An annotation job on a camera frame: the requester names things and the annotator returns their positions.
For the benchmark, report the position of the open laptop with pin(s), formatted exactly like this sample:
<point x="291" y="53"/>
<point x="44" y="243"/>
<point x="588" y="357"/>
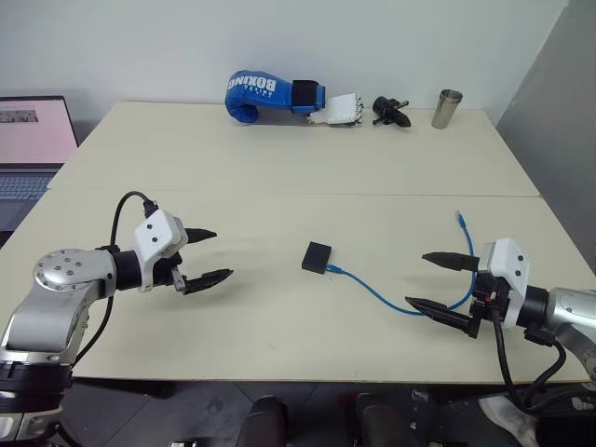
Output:
<point x="28" y="139"/>

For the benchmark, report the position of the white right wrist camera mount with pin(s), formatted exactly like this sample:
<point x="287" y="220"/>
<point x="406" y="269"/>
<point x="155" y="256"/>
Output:
<point x="507" y="265"/>

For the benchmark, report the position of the blue boxing glove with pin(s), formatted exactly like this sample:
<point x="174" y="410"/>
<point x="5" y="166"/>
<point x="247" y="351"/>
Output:
<point x="251" y="90"/>

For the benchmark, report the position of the small black box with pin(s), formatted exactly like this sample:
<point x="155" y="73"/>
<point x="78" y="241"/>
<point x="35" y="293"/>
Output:
<point x="315" y="256"/>

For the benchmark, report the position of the dark rounded shape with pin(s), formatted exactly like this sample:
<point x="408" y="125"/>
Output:
<point x="265" y="419"/>
<point x="377" y="419"/>

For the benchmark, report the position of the stainless steel cup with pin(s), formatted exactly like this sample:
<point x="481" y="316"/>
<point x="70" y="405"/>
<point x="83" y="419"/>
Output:
<point x="446" y="112"/>

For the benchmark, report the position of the white robotic hand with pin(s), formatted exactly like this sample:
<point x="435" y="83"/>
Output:
<point x="342" y="109"/>

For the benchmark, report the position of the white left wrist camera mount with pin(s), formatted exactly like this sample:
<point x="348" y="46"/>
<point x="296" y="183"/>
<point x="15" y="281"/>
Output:
<point x="156" y="233"/>

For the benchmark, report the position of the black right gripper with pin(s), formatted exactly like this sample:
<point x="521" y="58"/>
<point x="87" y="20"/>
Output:
<point x="482" y="309"/>

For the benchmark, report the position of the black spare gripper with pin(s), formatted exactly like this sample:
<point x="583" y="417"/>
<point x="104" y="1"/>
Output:
<point x="386" y="109"/>

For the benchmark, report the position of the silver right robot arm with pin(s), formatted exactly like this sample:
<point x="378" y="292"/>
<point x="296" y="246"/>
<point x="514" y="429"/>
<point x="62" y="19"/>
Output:
<point x="570" y="307"/>

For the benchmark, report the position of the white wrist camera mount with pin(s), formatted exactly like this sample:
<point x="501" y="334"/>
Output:
<point x="156" y="233"/>
<point x="507" y="265"/>

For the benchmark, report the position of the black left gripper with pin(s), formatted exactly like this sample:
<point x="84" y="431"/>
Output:
<point x="166" y="274"/>

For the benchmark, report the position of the white shoe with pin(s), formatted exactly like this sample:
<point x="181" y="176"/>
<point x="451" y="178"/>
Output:
<point x="505" y="414"/>

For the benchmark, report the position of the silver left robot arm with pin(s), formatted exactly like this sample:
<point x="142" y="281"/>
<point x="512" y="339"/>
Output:
<point x="60" y="274"/>

